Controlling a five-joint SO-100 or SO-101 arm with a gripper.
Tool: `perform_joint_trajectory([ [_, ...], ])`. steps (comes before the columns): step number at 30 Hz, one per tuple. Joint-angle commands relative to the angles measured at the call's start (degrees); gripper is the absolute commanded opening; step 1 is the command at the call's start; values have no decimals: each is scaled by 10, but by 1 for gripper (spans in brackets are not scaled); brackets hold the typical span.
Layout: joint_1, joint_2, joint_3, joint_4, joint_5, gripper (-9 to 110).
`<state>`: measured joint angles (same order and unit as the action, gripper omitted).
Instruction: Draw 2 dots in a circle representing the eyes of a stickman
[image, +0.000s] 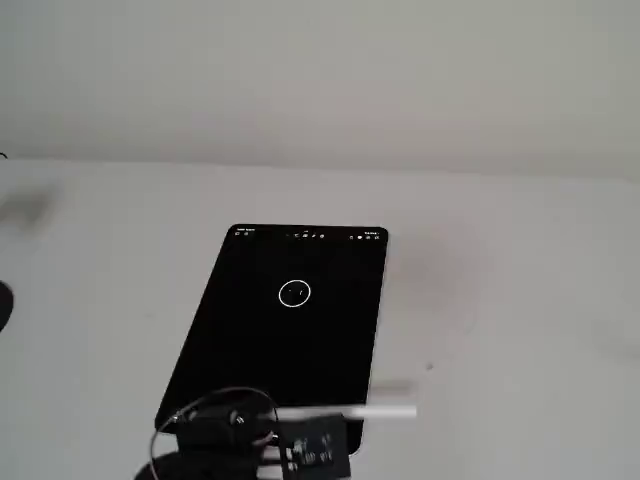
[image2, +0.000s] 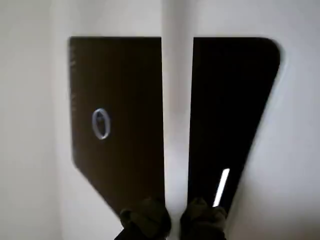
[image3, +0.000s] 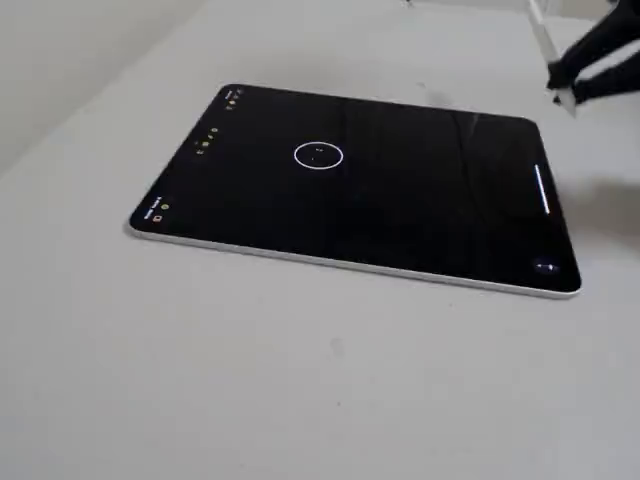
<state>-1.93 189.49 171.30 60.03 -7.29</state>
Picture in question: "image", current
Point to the black screen tablet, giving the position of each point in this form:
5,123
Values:
300,340

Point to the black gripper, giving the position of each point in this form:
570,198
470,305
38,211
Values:
227,419

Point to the black square camera board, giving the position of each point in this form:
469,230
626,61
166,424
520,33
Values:
312,447

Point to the white stylus pen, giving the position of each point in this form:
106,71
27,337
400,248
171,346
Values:
380,412

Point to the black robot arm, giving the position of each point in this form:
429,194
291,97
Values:
200,467

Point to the dark round object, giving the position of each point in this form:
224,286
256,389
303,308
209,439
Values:
5,306

